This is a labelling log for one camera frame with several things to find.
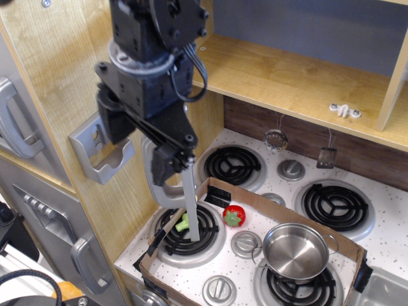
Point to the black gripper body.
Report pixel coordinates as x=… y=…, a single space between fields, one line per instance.
x=153 y=104

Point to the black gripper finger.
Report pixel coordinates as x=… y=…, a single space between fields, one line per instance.
x=118 y=126
x=165 y=163

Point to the grey toy microwave door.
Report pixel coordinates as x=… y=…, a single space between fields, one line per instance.
x=173 y=197

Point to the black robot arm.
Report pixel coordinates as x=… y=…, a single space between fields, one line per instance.
x=148 y=36

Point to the grey plastic phone holder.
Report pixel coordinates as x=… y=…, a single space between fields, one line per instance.
x=99 y=158

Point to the green toy broccoli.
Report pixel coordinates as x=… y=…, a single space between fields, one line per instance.
x=183 y=224

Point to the back left black burner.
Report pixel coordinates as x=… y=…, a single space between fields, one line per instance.
x=234 y=164

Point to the black burner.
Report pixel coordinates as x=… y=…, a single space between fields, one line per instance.
x=179 y=251
x=234 y=164
x=326 y=289
x=338 y=205

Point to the red toy strawberry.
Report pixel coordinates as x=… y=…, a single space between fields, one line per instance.
x=234 y=216

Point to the front left black burner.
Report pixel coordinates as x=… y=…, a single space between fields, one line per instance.
x=179 y=251

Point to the grey centre stove knob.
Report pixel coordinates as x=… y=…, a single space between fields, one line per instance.
x=246 y=244

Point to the hanging metal strainer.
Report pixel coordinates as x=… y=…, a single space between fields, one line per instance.
x=275 y=139

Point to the grey small stove knob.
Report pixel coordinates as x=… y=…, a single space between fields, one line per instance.
x=275 y=198

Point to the grey ice dispenser panel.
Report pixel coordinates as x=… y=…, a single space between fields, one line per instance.
x=50 y=219

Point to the brown cardboard tray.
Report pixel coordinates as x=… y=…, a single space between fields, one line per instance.
x=178 y=286

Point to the grey back stove knob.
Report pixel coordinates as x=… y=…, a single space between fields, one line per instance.
x=291 y=170

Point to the grey oven knob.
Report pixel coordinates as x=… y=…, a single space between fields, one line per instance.
x=150 y=298

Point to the grey front stove knob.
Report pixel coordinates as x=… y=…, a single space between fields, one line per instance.
x=219 y=290

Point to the small steel pot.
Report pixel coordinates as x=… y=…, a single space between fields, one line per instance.
x=295 y=252

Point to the hanging metal spatula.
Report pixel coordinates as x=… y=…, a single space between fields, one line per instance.
x=327 y=155

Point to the back right black burner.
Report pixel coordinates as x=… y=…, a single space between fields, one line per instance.
x=338 y=205

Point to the white door catch clip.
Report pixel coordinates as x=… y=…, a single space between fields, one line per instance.
x=344 y=111

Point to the front right black burner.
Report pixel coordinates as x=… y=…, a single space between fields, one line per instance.
x=326 y=289

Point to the grey toy sink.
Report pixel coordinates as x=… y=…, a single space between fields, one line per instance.
x=376 y=286

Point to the upper grey fridge handle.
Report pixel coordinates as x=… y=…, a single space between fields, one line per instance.
x=13 y=139

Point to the grey fridge handle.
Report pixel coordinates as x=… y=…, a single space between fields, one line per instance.
x=13 y=139
x=78 y=255

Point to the lower grey fridge handle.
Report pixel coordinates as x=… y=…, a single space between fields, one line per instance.
x=78 y=255

